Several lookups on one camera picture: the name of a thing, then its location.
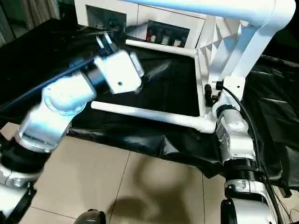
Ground white plastic table top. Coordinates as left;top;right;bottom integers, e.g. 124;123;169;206
193;0;297;135

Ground black table mat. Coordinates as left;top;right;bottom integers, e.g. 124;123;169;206
0;17;299;190

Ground white glass-door cabinet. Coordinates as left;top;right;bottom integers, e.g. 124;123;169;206
73;0;209;51

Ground long black bar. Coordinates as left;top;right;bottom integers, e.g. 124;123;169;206
261;55;299;70

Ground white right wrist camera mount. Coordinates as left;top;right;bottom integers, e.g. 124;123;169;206
211;76;246;115

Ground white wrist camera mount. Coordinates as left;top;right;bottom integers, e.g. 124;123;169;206
211;76;246;115
93;49;145;96

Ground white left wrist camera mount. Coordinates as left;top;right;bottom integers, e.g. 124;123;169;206
93;49;145;96

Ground thin black floor wires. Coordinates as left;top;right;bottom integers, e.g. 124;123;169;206
272;186;299;224

